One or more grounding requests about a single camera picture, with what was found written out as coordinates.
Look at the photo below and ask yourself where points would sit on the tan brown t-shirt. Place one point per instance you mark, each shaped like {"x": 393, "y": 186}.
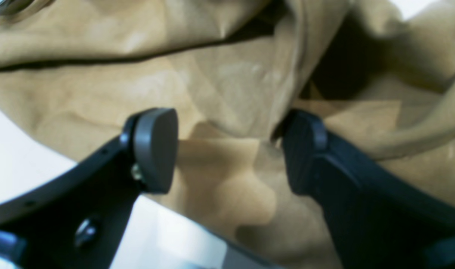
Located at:
{"x": 72, "y": 71}

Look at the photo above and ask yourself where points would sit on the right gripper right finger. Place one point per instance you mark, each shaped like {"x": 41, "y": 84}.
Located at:
{"x": 376, "y": 220}

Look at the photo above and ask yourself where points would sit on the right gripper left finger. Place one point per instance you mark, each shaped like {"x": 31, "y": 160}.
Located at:
{"x": 77, "y": 220}

